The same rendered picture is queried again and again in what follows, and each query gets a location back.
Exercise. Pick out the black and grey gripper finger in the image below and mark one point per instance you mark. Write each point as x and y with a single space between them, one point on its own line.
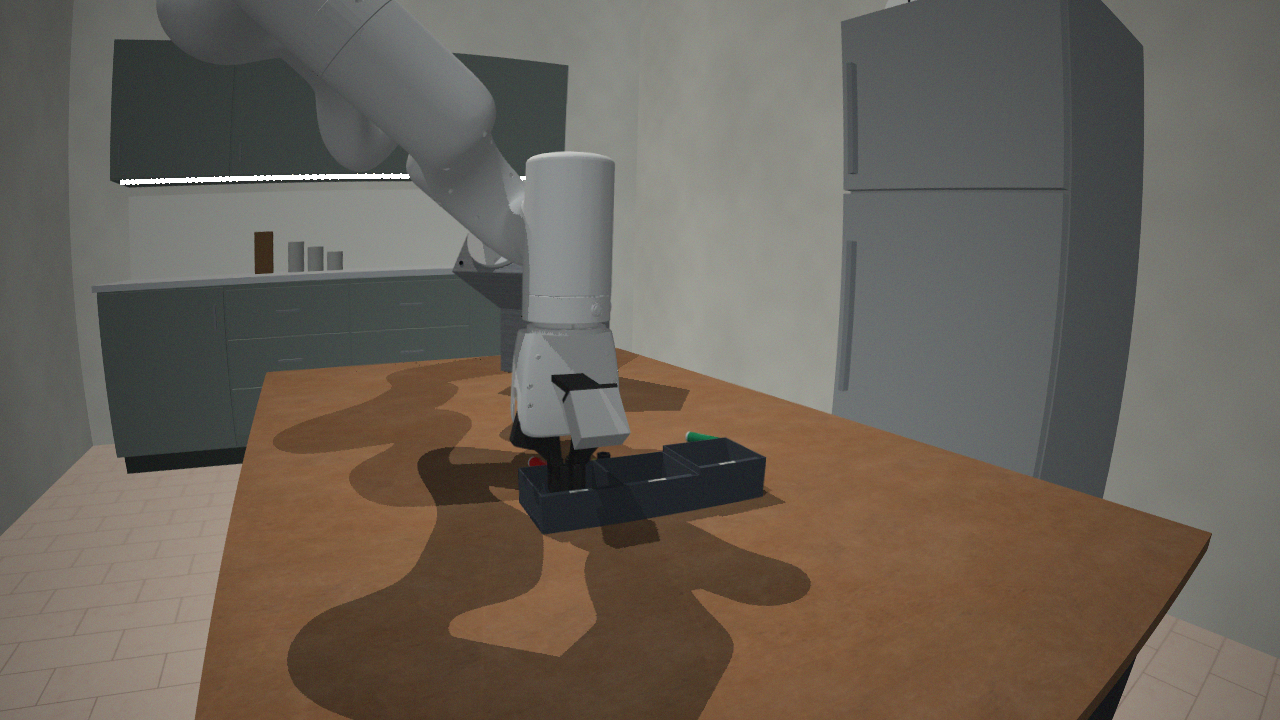
576 465
557 472

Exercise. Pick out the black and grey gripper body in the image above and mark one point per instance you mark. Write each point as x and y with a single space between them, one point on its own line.
560 351

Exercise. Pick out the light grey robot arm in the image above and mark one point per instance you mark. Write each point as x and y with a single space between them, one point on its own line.
386 64

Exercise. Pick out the dark grey rack of three bins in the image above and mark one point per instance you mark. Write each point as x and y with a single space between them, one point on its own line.
649 485

